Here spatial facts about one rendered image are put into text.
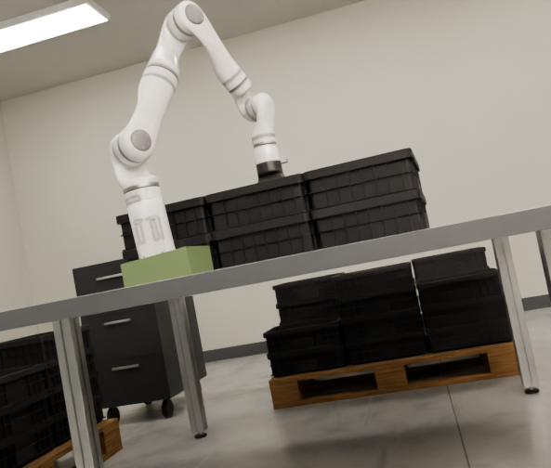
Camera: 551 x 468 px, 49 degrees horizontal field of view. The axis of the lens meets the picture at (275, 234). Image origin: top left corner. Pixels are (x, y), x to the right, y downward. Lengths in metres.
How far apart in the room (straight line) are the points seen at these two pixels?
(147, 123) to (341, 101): 3.83
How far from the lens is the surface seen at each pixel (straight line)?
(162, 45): 1.76
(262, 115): 1.79
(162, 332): 3.41
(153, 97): 1.61
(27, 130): 6.32
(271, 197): 1.71
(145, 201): 1.52
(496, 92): 5.31
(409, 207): 1.64
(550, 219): 1.15
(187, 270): 1.43
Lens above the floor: 0.68
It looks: 3 degrees up
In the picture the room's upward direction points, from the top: 11 degrees counter-clockwise
